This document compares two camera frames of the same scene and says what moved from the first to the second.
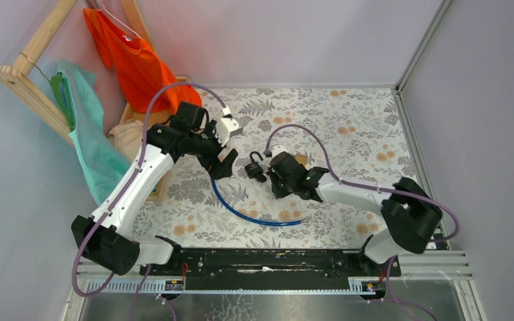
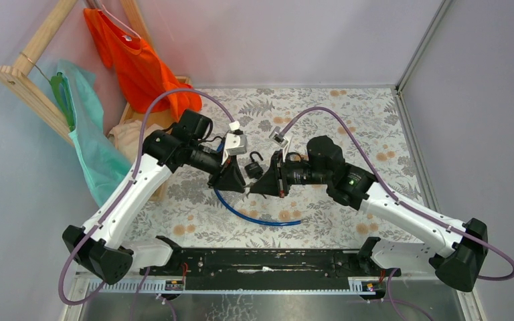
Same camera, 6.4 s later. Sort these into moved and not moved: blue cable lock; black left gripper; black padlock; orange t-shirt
Moved: black left gripper
Not moved: orange t-shirt; black padlock; blue cable lock
